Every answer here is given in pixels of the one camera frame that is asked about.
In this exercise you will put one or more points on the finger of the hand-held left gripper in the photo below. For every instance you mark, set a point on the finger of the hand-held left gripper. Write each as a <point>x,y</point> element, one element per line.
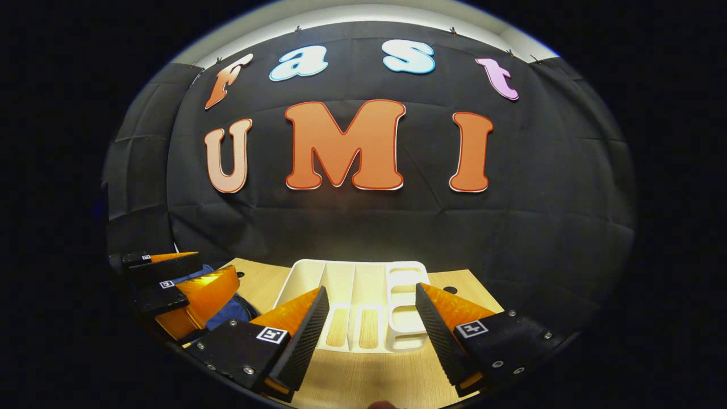
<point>204,295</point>
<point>164,266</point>

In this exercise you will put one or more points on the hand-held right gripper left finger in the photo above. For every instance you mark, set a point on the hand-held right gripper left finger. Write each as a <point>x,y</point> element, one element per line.
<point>301,346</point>

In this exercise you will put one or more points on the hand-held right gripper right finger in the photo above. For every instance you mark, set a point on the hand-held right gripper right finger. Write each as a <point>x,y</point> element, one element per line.
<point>437,341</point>

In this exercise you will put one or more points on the blue schoolbag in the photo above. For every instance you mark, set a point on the blue schoolbag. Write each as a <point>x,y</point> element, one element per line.
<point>230,315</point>

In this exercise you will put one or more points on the white bookshelf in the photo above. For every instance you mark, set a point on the white bookshelf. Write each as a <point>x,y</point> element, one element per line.
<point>369,284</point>

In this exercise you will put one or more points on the black backdrop cloth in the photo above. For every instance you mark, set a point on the black backdrop cloth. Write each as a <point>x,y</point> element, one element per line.
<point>369,221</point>

